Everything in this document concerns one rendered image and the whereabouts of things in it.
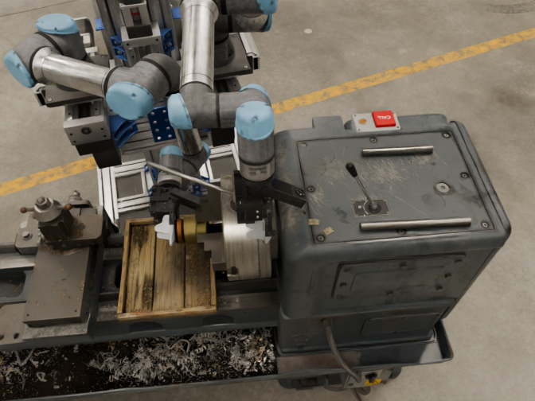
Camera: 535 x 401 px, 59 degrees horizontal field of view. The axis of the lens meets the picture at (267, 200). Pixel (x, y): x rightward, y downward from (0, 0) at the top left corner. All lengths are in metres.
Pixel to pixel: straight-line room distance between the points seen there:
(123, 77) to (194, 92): 0.38
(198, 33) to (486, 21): 3.54
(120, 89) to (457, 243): 0.96
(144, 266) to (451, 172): 0.99
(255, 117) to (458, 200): 0.66
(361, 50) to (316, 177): 2.64
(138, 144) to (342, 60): 2.13
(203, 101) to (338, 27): 3.14
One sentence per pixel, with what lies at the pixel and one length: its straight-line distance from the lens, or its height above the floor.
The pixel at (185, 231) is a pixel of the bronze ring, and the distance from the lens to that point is 1.40.
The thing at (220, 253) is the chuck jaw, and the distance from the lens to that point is 1.35.
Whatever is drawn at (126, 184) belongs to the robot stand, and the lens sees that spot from 2.73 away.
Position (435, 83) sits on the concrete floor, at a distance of 3.72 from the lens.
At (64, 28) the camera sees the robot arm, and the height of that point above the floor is 1.39.
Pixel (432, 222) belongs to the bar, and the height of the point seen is 1.28.
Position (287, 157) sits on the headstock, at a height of 1.25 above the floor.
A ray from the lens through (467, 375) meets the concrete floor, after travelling 2.54.
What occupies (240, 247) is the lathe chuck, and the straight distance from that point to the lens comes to 1.28.
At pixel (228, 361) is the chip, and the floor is 0.59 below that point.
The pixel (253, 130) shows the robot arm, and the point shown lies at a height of 1.62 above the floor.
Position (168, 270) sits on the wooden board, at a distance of 1.60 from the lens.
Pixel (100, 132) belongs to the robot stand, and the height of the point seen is 1.07.
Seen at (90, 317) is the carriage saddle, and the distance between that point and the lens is 1.57.
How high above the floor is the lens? 2.28
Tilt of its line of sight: 54 degrees down
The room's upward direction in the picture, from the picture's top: straight up
